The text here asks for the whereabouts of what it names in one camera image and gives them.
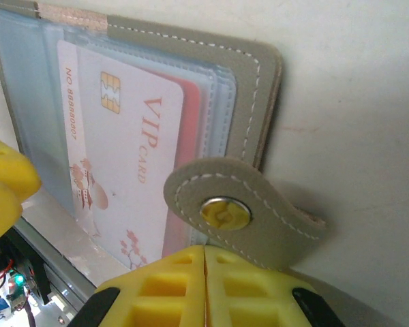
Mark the left controller board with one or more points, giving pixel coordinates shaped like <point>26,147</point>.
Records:
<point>15,296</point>

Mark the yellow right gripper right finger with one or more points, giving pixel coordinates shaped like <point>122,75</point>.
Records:
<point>214,289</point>

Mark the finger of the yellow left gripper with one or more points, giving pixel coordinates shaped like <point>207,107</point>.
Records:
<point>0,211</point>
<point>10,167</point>

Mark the red VIP card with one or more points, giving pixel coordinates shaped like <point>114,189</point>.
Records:
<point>192,112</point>

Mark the grey leather card holder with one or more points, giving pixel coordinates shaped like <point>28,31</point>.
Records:
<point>252,85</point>

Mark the white VIP card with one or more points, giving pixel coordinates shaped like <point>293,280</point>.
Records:
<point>139,153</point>

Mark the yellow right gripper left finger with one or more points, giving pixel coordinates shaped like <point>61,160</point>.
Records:
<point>194,289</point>

